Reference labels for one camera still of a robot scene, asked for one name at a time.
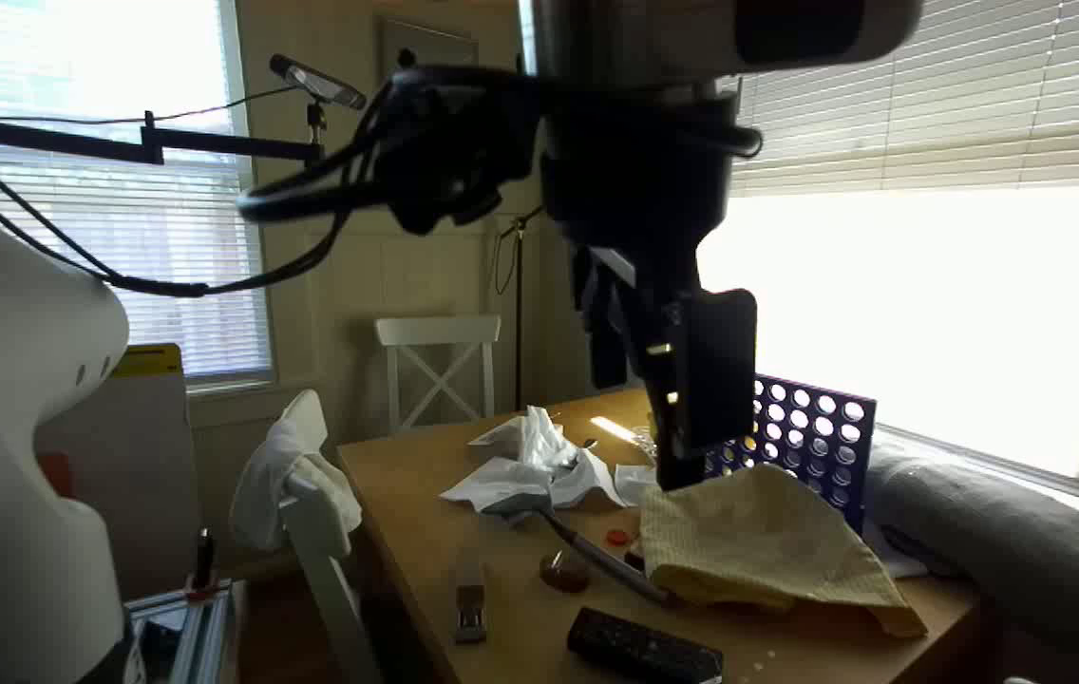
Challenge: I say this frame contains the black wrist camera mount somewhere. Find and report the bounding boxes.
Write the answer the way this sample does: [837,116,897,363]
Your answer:
[377,64,545,238]

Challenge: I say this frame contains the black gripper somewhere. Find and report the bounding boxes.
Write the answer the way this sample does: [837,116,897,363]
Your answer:
[535,84,766,492]

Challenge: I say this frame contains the white window blinds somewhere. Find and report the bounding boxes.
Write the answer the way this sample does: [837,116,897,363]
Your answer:
[726,0,1079,200]
[0,0,273,380]

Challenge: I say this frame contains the small brown round object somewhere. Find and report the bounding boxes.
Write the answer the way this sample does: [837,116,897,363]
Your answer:
[535,548,597,595]

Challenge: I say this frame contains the gray cushion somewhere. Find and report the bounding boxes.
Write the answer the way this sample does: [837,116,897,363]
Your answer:
[864,447,1079,639]

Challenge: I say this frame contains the thin black cable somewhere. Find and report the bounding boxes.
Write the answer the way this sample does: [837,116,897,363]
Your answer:
[0,128,360,302]

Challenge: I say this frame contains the black red handled tool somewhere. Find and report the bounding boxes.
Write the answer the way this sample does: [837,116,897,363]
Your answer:
[184,525,220,604]

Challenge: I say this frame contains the yellow towel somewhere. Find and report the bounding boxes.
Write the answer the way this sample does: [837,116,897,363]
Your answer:
[634,463,929,641]

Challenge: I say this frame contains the black cable bundle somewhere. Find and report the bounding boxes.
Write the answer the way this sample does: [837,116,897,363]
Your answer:
[236,84,397,231]

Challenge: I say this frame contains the tan board yellow top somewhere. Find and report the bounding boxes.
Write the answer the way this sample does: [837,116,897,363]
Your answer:
[37,337,210,601]

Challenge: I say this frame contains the black remote control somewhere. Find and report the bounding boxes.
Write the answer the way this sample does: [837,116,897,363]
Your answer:
[562,604,730,684]

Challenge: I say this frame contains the white wooden chair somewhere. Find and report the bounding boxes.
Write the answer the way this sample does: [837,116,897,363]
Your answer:
[369,312,504,439]
[277,486,386,684]

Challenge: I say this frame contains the white crumpled cloth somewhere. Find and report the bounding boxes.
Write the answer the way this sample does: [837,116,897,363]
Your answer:
[435,404,630,521]

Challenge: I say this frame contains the long dark knife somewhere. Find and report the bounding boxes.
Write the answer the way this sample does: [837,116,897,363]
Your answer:
[535,506,682,613]

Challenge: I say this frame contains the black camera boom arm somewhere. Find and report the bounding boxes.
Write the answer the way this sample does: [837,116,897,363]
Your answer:
[0,107,324,166]

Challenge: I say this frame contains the white cloth on chair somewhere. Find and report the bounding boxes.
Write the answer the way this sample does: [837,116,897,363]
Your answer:
[229,387,369,557]

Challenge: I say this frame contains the thin black floor stand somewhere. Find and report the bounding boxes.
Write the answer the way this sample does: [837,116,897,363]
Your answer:
[493,204,549,414]

